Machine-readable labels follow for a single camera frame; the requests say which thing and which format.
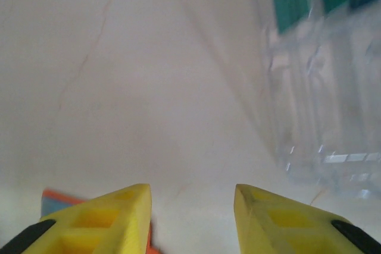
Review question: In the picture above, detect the orange card holder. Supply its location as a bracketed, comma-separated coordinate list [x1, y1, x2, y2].
[40, 187, 163, 254]

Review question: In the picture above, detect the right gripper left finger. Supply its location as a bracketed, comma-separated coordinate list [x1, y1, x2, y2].
[0, 183, 152, 254]

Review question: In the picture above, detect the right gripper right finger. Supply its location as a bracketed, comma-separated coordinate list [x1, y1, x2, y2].
[235, 184, 381, 254]

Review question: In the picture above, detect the blue credit card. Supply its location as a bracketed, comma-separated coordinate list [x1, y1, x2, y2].
[40, 196, 80, 218]

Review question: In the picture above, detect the clear acrylic card stand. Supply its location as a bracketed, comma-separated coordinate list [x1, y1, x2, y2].
[255, 0, 381, 204]

